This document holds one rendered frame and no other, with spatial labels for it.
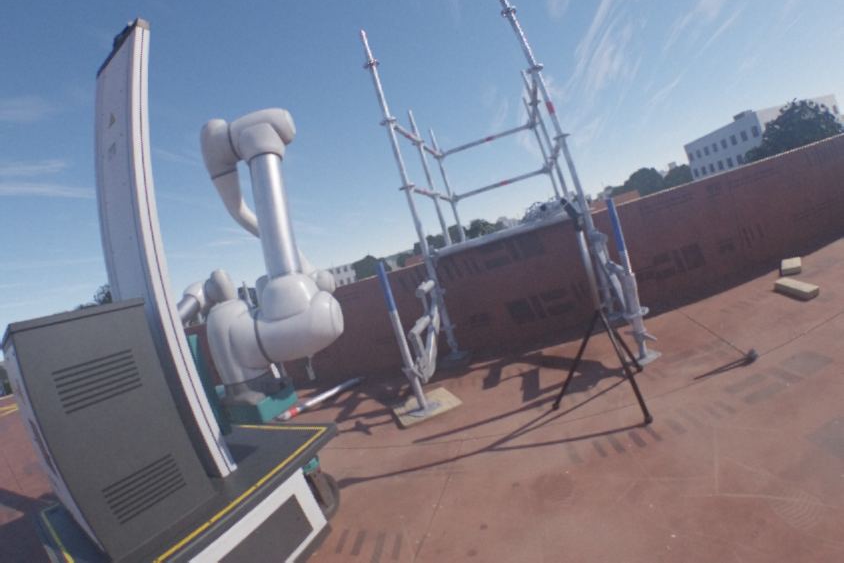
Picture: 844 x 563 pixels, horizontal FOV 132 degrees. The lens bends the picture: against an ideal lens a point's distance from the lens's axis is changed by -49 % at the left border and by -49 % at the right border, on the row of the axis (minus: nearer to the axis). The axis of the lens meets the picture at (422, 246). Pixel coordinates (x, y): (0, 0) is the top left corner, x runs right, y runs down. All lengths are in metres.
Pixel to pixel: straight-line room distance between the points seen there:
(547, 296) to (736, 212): 1.55
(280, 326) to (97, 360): 0.46
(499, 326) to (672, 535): 1.98
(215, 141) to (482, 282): 1.92
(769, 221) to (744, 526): 2.46
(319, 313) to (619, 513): 0.92
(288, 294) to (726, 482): 1.23
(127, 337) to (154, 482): 0.32
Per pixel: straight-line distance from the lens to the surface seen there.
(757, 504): 1.04
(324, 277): 1.26
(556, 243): 2.49
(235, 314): 1.01
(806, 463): 1.15
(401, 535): 1.17
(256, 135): 1.14
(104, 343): 0.86
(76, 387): 0.83
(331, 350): 3.09
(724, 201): 2.89
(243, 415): 1.06
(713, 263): 2.85
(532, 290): 2.52
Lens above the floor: 0.76
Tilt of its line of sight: 1 degrees up
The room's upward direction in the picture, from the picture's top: 16 degrees counter-clockwise
